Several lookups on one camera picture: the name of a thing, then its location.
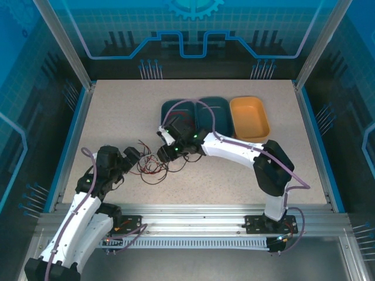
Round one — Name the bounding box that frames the dark teal plastic bin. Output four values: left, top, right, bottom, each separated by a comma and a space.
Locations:
160, 99, 196, 138
195, 96, 234, 138

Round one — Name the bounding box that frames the orange plastic bin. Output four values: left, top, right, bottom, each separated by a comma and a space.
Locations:
230, 95, 271, 141

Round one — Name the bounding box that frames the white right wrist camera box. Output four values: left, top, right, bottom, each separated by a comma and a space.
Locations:
158, 125, 176, 146

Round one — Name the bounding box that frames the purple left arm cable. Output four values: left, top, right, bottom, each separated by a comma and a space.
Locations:
43, 147, 147, 281

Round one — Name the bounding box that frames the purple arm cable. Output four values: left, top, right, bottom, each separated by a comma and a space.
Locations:
162, 98, 311, 254
43, 147, 147, 281

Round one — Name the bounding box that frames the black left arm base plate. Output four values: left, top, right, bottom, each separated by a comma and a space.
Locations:
112, 215, 143, 235

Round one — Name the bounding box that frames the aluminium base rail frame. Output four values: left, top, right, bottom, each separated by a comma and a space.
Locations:
37, 203, 350, 238

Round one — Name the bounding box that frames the aluminium side rail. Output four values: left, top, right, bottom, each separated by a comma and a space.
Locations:
48, 83, 96, 213
294, 83, 337, 213

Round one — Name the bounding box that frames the grey slotted cable duct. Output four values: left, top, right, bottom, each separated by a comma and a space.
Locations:
96, 237, 271, 250

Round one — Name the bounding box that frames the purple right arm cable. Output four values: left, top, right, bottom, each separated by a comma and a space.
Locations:
162, 98, 311, 254

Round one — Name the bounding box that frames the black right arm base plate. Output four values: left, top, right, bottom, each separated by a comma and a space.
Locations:
244, 215, 296, 234

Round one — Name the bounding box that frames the aluminium corner post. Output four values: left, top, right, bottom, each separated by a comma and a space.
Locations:
294, 0, 354, 90
32, 0, 96, 90

